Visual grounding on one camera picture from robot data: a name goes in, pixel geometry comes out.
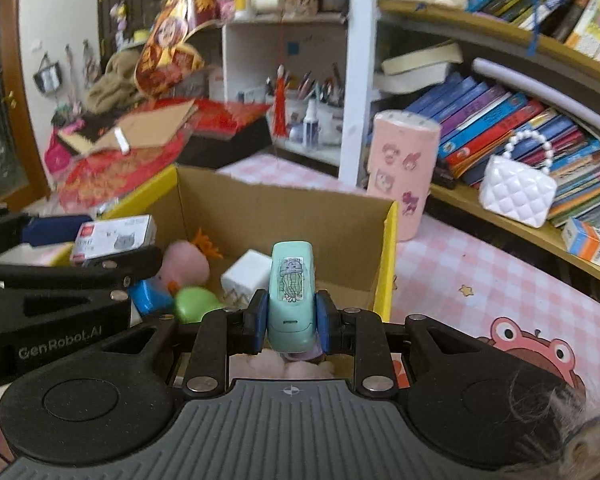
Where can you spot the green plastic toy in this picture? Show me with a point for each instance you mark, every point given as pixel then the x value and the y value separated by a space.
pixel 195 302

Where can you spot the row of colourful children's books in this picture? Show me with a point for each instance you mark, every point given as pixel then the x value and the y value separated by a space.
pixel 580 15

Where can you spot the white shelf unit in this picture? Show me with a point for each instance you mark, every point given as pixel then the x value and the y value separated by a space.
pixel 260 55

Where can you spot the white quilted handbag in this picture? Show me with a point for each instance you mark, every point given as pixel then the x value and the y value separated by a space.
pixel 515 192

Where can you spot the white charger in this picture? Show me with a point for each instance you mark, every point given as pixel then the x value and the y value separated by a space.
pixel 242 272

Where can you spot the white rolled paper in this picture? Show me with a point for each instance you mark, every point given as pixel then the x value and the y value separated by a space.
pixel 530 85

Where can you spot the cardboard piece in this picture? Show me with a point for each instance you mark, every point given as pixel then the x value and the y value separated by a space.
pixel 150 125

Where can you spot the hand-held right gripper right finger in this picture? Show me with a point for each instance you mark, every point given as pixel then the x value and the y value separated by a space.
pixel 325 325

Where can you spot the white pen cup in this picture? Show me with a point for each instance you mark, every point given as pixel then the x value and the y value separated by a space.
pixel 330 115

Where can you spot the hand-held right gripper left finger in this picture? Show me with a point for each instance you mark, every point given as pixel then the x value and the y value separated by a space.
pixel 258 322

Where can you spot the white spray bottle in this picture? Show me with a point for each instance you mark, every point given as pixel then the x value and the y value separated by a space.
pixel 310 125

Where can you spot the wooden bookshelf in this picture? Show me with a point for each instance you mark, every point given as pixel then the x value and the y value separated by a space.
pixel 500 237

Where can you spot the white bookshelf side panel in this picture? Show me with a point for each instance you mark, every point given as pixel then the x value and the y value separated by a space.
pixel 357 85

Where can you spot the hanging wall bag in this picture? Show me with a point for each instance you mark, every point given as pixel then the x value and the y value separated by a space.
pixel 47 77

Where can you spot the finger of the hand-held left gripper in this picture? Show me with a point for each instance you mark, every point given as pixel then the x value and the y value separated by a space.
pixel 80 275
pixel 55 231

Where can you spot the red printed bags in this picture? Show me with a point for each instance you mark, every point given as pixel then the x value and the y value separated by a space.
pixel 130 165

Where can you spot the pink plush pig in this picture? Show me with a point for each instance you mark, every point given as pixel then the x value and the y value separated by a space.
pixel 290 370

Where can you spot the wooden door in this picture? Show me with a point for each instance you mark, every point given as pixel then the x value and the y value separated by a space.
pixel 11 110

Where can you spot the thick lying book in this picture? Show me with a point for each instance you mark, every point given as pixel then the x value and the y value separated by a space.
pixel 410 82
pixel 422 59

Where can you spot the red tassel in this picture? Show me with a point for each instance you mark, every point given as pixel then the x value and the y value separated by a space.
pixel 280 105

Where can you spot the red gold foil decoration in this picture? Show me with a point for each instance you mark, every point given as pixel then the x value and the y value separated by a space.
pixel 175 40

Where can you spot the pink pen holder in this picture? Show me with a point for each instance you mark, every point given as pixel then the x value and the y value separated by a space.
pixel 402 175

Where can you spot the printed pink table mat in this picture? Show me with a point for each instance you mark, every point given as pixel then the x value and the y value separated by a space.
pixel 455 270

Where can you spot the pink chick plush toy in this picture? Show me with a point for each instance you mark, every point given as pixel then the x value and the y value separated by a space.
pixel 185 265

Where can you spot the orange blue white box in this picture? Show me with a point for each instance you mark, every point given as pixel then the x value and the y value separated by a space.
pixel 587 242

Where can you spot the mint green stapler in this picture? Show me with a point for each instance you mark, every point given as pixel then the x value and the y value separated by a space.
pixel 290 310

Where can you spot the yellow cardboard box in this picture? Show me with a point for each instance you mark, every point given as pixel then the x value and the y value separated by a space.
pixel 280 220

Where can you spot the brown cloth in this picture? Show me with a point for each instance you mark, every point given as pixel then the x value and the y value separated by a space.
pixel 112 82

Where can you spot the small white red box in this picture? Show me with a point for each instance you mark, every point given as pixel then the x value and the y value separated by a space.
pixel 115 237

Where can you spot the small white stick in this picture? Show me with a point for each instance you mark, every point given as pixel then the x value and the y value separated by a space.
pixel 122 141

